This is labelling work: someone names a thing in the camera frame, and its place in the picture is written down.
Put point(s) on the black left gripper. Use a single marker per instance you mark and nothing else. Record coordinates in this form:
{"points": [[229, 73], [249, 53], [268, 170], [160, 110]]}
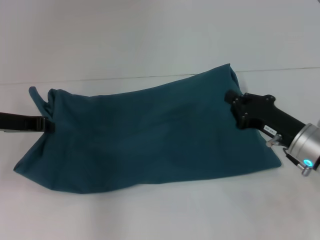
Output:
{"points": [[21, 123]]}

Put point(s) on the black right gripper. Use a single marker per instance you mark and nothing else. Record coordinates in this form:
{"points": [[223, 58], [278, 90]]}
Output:
{"points": [[265, 115]]}

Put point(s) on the teal t-shirt with white print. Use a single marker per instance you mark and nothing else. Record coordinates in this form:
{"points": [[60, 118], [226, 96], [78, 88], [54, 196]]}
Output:
{"points": [[140, 135]]}

